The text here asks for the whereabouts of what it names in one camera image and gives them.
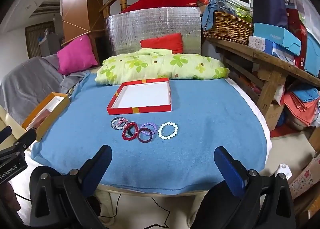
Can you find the clear plastic bag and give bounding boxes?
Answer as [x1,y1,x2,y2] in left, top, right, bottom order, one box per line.
[202,0,253,21]

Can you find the brown wooden panel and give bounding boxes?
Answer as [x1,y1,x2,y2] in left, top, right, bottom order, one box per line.
[61,0,104,45]

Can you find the white plug adapter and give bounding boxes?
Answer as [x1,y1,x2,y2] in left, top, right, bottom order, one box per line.
[275,164,292,180]

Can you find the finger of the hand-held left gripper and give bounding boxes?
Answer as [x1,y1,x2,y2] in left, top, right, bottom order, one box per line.
[0,126,12,145]
[0,129,37,158]

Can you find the teal box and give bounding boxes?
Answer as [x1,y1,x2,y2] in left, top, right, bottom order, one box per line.
[304,31,320,78]

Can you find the grey cloth cover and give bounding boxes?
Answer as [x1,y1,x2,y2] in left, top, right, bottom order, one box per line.
[0,54,87,125]

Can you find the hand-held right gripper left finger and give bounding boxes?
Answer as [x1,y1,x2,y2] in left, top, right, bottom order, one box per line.
[29,145,113,229]

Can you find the white bead bracelet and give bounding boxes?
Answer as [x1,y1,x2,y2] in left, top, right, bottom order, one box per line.
[158,122,179,140]

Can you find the wicker basket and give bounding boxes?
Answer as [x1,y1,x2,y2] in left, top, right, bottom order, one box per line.
[202,11,254,45]

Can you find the silver insulation mat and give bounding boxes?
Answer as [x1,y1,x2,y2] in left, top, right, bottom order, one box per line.
[104,6,202,57]

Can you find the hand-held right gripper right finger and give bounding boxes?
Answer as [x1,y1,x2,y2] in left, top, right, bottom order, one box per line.
[214,146,297,229]

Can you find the light blue cardboard box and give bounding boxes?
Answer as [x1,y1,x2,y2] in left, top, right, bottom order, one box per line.
[253,22,302,56]

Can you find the wooden bench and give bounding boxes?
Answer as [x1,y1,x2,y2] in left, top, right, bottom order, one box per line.
[205,37,320,117]

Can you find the red bead bracelet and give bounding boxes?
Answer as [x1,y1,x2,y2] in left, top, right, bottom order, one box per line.
[122,122,139,142]

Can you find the pile of salmon cloths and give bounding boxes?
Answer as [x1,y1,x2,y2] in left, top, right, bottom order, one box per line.
[284,92,320,128]

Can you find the red cushion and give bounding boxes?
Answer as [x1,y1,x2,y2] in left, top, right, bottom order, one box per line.
[140,33,184,54]

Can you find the orange open box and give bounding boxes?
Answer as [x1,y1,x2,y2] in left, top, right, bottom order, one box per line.
[21,92,71,143]

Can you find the black cable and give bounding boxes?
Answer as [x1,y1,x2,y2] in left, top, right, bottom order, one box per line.
[100,194,171,229]

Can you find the green leaf pattern pillow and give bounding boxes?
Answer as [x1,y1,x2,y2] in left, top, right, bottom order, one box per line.
[94,48,230,85]

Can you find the dark red box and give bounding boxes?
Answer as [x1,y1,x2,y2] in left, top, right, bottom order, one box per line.
[287,9,308,70]

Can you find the white patterned tissue box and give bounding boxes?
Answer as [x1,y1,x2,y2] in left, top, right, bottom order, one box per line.
[248,36,295,66]

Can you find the purple bead bracelet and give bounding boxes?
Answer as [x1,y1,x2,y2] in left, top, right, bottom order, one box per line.
[140,122,158,135]

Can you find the navy blue bag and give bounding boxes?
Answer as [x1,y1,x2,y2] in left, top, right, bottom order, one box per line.
[252,0,288,30]

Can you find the blue cloth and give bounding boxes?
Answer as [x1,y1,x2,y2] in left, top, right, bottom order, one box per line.
[201,0,225,30]

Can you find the floral cardboard box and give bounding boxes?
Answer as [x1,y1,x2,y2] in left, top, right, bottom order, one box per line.
[287,157,320,199]

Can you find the red shallow gift box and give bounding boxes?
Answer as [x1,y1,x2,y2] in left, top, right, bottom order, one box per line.
[107,77,173,115]

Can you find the pink cushion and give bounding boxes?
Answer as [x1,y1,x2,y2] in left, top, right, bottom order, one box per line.
[57,35,98,75]

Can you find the dark purple bangle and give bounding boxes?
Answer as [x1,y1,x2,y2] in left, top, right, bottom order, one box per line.
[137,127,153,143]

